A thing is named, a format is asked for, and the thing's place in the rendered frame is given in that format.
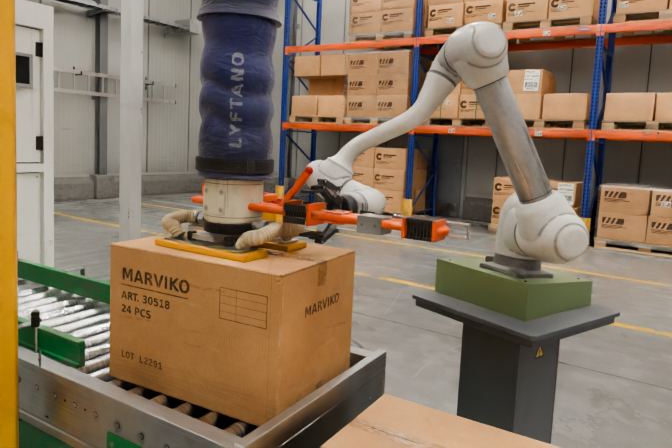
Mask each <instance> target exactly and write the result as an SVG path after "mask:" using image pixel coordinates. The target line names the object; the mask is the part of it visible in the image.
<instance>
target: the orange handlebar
mask: <svg viewBox="0 0 672 448"><path fill-rule="evenodd" d="M276 200H278V195H277V194H276V193H267V192H263V202H260V203H259V204H256V203H250V204H249V205H248V209H249V210H250V211H257V212H265V213H272V214H279V215H283V207H280V206H278V205H279V204H272V203H264V202H266V201H276ZM191 201H192V202H194V203H198V204H203V195H194V196H192V197H191ZM264 204H265V205H264ZM272 205H273V206H272ZM357 215H360V214H353V212H352V211H345V210H331V211H329V210H320V211H312V212H311V218H312V219H316V220H324V223H330V224H337V225H345V224H353V225H357ZM381 227H382V228H383V229H390V230H397V231H401V230H402V220H401V219H393V218H390V219H389V220H383V221H382V223H381ZM449 231H450V229H449V227H448V226H446V225H443V226H440V227H438V229H437V235H438V236H445V235H447V234H448V233H449Z"/></svg>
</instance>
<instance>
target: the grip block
mask: <svg viewBox="0 0 672 448"><path fill-rule="evenodd" d="M320 210H325V202H320V203H317V202H309V201H303V204H302V200H301V199H300V200H291V201H283V219H282V223H293V224H300V225H305V222H306V226H307V227H308V226H313V225H319V224H324V220H316V219H312V218H311V212H312V211H320Z"/></svg>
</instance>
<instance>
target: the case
mask: <svg viewBox="0 0 672 448"><path fill-rule="evenodd" d="M171 236H172V235H171V233H170V234H164V235H158V236H152V237H146V238H140V239H134V240H128V241H122V242H116V243H111V256H110V367H109V375H110V376H112V377H115V378H118V379H121V380H124V381H127V382H130V383H133V384H135V385H138V386H141V387H144V388H147V389H150V390H153V391H156V392H159V393H162V394H165V395H168V396H171V397H173V398H176V399H179V400H182V401H185V402H188V403H191V404H194V405H197V406H200V407H203V408H206V409H209V410H211V411H214V412H217V413H220V414H223V415H226V416H229V417H232V418H235V419H238V420H241V421H244V422H247V423H250V424H252V425H255V426H258V427H260V426H261V425H263V424H264V423H266V422H267V421H269V420H271V419H272V418H274V417H275V416H277V415H278V414H280V413H281V412H283V411H284V410H286V409H287V408H289V407H291V406H292V405H294V404H295V403H297V402H298V401H300V400H301V399H303V398H304V397H306V396H307V395H309V394H311V393H312V392H314V391H315V390H317V389H318V388H320V387H321V386H323V385H324V384H326V383H327V382H329V381H330V380H332V379H334V378H335V377H337V376H338V375H340V374H341V373H343V372H344V371H346V370H347V369H349V368H350V348H351V329H352V310H353V290H354V271H355V252H356V251H355V250H351V249H344V248H337V247H330V246H323V245H316V244H310V243H307V247H306V248H303V249H299V250H295V251H291V252H283V251H278V250H272V249H266V248H260V247H255V246H251V247H254V248H258V249H260V250H266V251H268V257H266V258H262V259H258V260H254V261H250V262H246V263H243V262H238V261H233V260H228V259H223V258H218V257H212V256H207V255H202V254H197V253H192V252H187V251H182V250H177V249H172V248H167V247H162V246H157V245H155V239H158V238H165V237H171Z"/></svg>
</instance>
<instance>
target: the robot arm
mask: <svg viewBox="0 0 672 448"><path fill-rule="evenodd" d="M507 50H508V41H507V37H506V35H505V33H504V31H503V30H502V29H501V28H500V27H499V26H498V25H496V24H494V23H491V22H487V21H478V22H473V23H470V24H468V25H466V26H464V27H461V28H460V29H458V30H456V31H455V32H454V33H453V34H452V35H451V36H450V37H449V38H448V39H447V41H446V42H445V44H444V45H443V47H442V48H441V50H440V51H439V53H438V54H437V56H436V58H435V59H434V61H433V64H432V66H431V68H430V70H429V72H428V74H427V76H426V79H425V82H424V84H423V87H422V89H421V92H420V94H419V96H418V98H417V100H416V102H415V103H414V105H413V106H412V107H411V108H410V109H408V110H407V111H406V112H404V113H403V114H401V115H399V116H397V117H395V118H393V119H391V120H389V121H387V122H385V123H383V124H381V125H379V126H377V127H375V128H373V129H371V130H369V131H367V132H365V133H363V134H361V135H359V136H357V137H355V138H354V139H352V140H351V141H349V142H348V143H347V144H346V145H345V146H344V147H343V148H342V149H341V150H340V151H339V152H338V153H337V154H336V155H335V156H333V157H328V158H327V159H326V160H325V161H322V160H316V161H312V162H311V163H309V164H308V165H307V166H311V167H312V168H313V173H312V174H311V175H310V176H309V178H308V179H307V180H306V184H307V185H308V186H309V188H310V189H308V190H301V193H307V194H313V193H316V194H317V195H318V196H320V197H321V198H323V199H324V200H325V202H326V203H327V210H329V211H331V210H345V211H352V212H353V214H360V211H361V210H364V211H370V212H375V214H382V213H383V211H384V209H385V206H386V203H387V202H386V198H385V196H384V195H383V194H382V193H381V192H380V191H378V190H376V189H374V188H371V187H369V186H366V185H363V184H361V183H358V182H356V181H355V180H353V179H352V177H353V174H354V173H353V169H352V166H353V163H354V161H355V159H356V158H357V156H358V155H359V154H361V153H362V152H364V151H366V150H367V149H370V148H372V147H374V146H377V145H379V144H381V143H384V142H386V141H388V140H391V139H393V138H395V137H398V136H400V135H402V134H404V133H407V132H409V131H411V130H413V129H414V128H416V127H418V126H419V125H421V124H422V123H423V122H425V121H426V120H427V119H428V118H429V117H430V116H431V115H432V114H433V113H434V111H435V110H436V109H437V108H438V107H439V106H440V104H441V103H442V102H443V101H444V100H445V99H446V98H447V96H448V95H449V94H450V93H451V92H452V91H453V90H454V89H455V87H456V86H457V85H458V83H459V82H460V81H461V80H463V81H464V83H465V84H466V86H467V87H468V88H470V89H471V90H474V92H475V94H476V97H477V99H478V101H479V104H480V106H481V109H482V111H483V114H484V116H485V119H486V121H487V123H488V126H489V128H490V131H491V133H492V136H493V138H494V141H495V143H496V146H497V148H498V150H499V153H500V155H501V158H502V160H503V163H504V165H505V168H506V170H507V173H508V175H509V177H510V180H511V182H512V185H513V187H514V190H515V193H513V194H512V195H511V196H509V197H508V198H507V200H506V201H505V203H504V205H503V207H502V209H501V212H500V216H499V221H498V227H497V234H496V248H495V255H494V256H486V257H485V261H486V262H481V263H480V265H479V267H481V268H486V269H489V270H493V271H496V272H500V273H503V274H506V275H510V276H513V277H515V278H519V279H526V278H553V276H554V274H552V273H550V272H547V271H545V270H542V269H541V262H542V261H543V262H547V263H551V264H565V263H568V262H570V261H572V260H575V259H576V258H578V257H580V256H581V255H583V254H584V253H585V251H586V250H587V248H588V245H589V234H588V230H587V228H586V226H585V224H584V222H583V221H582V220H581V219H580V218H579V217H578V216H577V214H576V213H575V211H574V210H573V209H572V207H571V206H570V204H569V203H568V201H567V200H566V198H565V196H564V195H563V194H561V193H560V192H558V191H556V190H552V188H551V186H550V183H549V181H548V178H547V176H546V173H545V171H544V168H543V166H542V163H541V161H540V158H539V156H538V153H537V151H536V148H535V146H534V143H533V141H532V138H531V136H530V133H529V130H528V128H527V125H526V123H525V120H524V118H523V115H522V113H521V110H520V108H519V105H518V103H517V100H516V98H515V95H514V93H513V90H512V88H511V85H510V83H509V80H508V78H507V75H508V73H509V64H508V55H507ZM331 225H332V224H330V223H324V224H321V225H320V226H319V228H318V229H317V230H316V231H309V232H304V233H299V236H300V237H307V238H309V239H313V240H314V239H315V241H314V242H315V243H317V244H324V243H325V242H326V241H327V240H328V239H329V238H330V237H331V236H333V235H334V234H335V233H338V232H339V228H337V224H333V225H332V226H331Z"/></svg>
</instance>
